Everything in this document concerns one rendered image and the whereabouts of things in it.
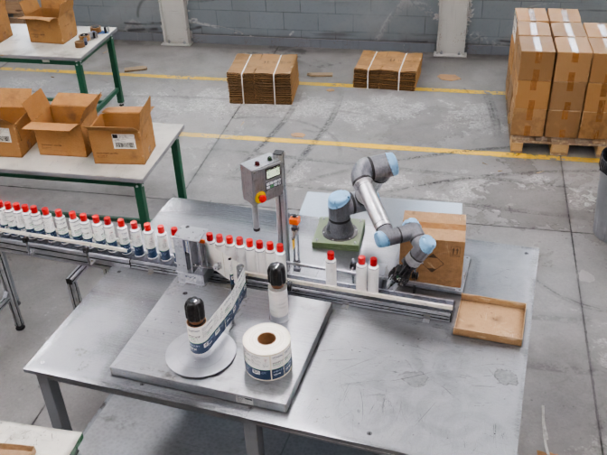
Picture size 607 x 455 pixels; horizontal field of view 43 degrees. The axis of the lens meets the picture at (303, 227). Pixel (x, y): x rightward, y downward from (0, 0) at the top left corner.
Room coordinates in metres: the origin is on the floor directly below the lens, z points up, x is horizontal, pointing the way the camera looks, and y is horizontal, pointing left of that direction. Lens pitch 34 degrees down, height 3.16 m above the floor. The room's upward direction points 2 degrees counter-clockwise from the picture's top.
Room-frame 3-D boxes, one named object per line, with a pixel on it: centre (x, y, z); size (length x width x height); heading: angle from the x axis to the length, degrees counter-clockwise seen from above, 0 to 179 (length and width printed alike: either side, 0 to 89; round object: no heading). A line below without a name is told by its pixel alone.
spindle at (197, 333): (2.48, 0.47, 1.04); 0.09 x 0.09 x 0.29
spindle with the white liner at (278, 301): (2.70, 0.13, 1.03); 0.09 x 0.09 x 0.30
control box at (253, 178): (3.11, 0.18, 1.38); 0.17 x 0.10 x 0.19; 126
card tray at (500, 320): (2.67, -0.83, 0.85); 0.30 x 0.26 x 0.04; 71
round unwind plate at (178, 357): (2.48, 0.47, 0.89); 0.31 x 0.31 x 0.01
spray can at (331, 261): (2.91, -0.12, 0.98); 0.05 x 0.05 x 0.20
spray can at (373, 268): (2.85, -0.32, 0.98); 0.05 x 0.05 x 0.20
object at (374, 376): (2.86, 0.02, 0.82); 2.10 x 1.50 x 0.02; 71
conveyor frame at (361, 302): (2.99, 0.11, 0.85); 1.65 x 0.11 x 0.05; 71
